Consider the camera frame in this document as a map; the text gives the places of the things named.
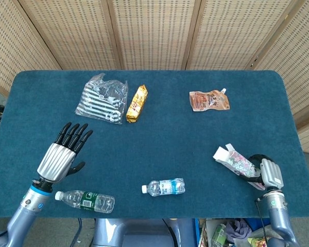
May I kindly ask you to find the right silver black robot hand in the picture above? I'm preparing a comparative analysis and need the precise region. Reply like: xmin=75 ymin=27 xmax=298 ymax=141
xmin=238 ymin=153 xmax=285 ymax=191

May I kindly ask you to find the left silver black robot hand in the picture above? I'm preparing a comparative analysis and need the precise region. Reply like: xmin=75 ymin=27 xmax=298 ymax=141
xmin=33 ymin=122 xmax=94 ymax=190

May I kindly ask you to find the floral toothpaste carton box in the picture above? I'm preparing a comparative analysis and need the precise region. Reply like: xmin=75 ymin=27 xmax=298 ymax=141
xmin=212 ymin=143 xmax=266 ymax=191

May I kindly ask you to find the clear bottle green label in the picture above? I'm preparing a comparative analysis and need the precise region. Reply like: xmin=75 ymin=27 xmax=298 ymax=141
xmin=54 ymin=190 xmax=115 ymax=214

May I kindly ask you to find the purple crumpled cloth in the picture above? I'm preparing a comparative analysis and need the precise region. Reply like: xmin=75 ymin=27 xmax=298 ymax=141
xmin=225 ymin=219 xmax=252 ymax=244

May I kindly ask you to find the colourful snack bag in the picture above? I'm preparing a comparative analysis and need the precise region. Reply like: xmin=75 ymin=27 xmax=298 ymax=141
xmin=248 ymin=236 xmax=271 ymax=247

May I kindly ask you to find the striped cloth in plastic bag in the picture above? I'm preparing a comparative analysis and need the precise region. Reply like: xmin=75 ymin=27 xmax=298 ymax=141
xmin=74 ymin=73 xmax=129 ymax=125

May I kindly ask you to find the green plastic bottle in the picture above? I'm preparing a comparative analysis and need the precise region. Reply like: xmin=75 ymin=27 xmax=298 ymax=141
xmin=210 ymin=223 xmax=227 ymax=246

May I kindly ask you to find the brown spout pouch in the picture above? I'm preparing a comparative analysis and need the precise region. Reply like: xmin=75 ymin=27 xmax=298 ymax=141
xmin=189 ymin=88 xmax=231 ymax=112

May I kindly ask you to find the yellow foil snack pack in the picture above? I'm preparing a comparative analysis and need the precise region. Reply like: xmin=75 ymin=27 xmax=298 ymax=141
xmin=126 ymin=84 xmax=149 ymax=124

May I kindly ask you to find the teal carpet table cover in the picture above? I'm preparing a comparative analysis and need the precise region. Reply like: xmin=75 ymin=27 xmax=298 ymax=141
xmin=0 ymin=69 xmax=309 ymax=219

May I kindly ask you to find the grey-blue robot torso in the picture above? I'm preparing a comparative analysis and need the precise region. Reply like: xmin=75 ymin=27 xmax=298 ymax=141
xmin=92 ymin=218 xmax=196 ymax=247

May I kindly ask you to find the clear bottle blue white label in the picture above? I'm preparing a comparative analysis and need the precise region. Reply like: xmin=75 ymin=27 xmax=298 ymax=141
xmin=141 ymin=178 xmax=186 ymax=197

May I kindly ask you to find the woven bamboo folding screen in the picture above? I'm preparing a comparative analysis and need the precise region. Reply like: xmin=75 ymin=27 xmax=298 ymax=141
xmin=0 ymin=0 xmax=309 ymax=155

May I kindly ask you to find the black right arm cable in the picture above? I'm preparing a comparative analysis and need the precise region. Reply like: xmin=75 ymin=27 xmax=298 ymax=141
xmin=256 ymin=197 xmax=268 ymax=241

